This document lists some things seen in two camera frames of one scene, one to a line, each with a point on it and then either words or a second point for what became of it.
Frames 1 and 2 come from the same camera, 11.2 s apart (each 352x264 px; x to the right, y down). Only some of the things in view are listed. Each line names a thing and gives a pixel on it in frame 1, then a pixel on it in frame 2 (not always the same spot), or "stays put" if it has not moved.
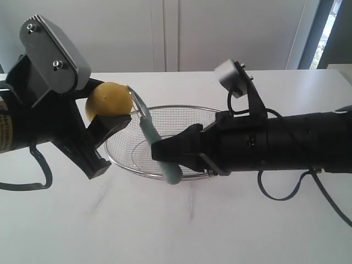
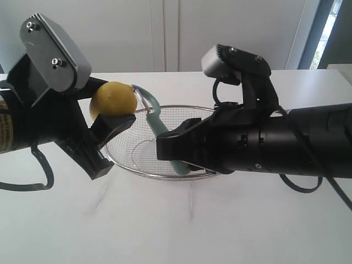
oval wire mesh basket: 128,147 stays put
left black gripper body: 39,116 stays put
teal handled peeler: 171,170 → 155,120
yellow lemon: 108,98 stays put
